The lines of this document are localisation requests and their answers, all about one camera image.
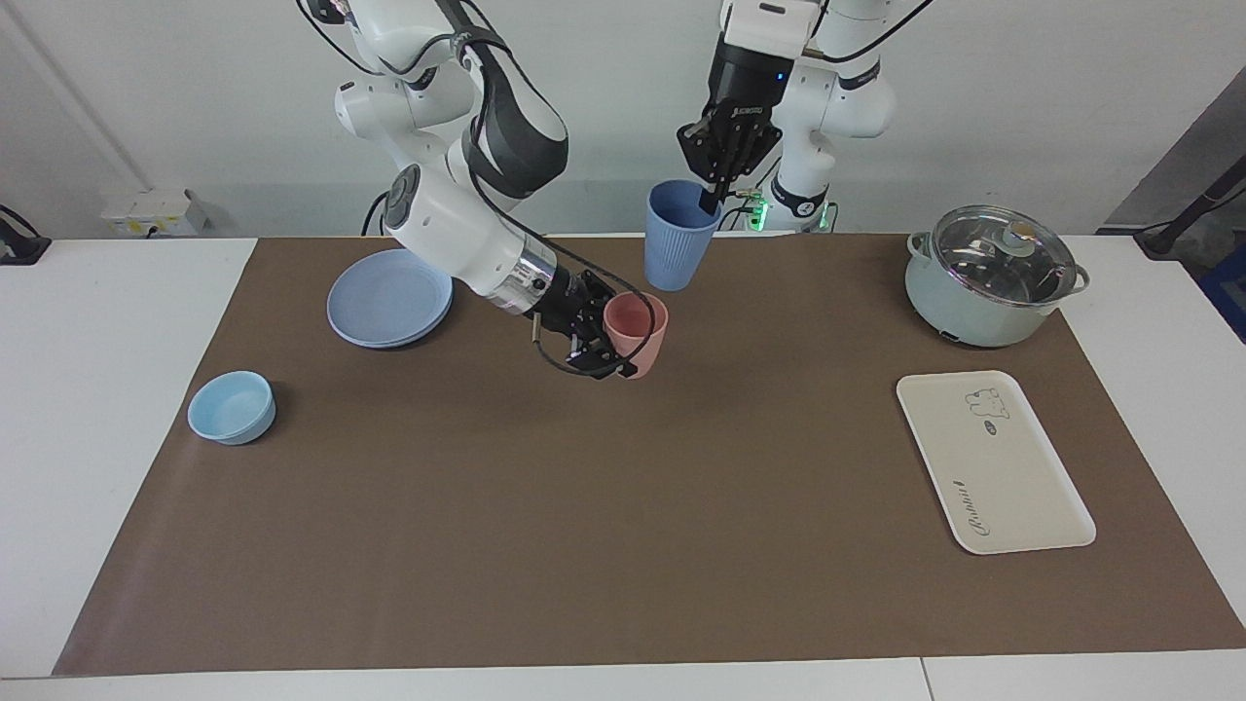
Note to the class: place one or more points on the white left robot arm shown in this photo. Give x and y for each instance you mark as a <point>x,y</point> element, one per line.
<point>827,107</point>

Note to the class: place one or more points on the blue ribbed cup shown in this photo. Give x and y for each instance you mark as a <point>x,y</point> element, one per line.
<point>672,248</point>

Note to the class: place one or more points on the periwinkle blue plate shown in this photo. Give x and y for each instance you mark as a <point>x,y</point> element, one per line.
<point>384,302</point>

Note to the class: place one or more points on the black table clamp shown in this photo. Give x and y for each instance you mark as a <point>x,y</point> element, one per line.
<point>19,245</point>

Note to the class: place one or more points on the cream rabbit print tray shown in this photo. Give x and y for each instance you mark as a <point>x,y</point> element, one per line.
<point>993,467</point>

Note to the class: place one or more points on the white power strip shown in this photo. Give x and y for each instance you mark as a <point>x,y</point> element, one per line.
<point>146,212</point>

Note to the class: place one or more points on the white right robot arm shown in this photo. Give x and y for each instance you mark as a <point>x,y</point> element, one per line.
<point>458,224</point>

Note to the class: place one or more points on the pale green cooking pot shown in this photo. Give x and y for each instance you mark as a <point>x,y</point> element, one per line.
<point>973,321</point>

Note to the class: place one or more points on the blue crate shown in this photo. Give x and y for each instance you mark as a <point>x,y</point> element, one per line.
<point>1228,292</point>

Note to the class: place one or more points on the brown table mat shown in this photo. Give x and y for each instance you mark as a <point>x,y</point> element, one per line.
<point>633,506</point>

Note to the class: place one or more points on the glass pot lid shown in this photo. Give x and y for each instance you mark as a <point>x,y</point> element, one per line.
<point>1003,258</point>

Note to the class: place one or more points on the pink ribbed cup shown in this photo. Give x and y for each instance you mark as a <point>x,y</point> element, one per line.
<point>642,331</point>

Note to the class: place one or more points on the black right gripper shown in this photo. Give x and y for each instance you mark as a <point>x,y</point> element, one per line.
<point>569,316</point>

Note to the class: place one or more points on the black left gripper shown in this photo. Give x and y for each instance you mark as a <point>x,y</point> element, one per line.
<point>745,88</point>

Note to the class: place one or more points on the light blue bowl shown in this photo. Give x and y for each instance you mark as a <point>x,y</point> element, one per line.
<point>232,409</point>

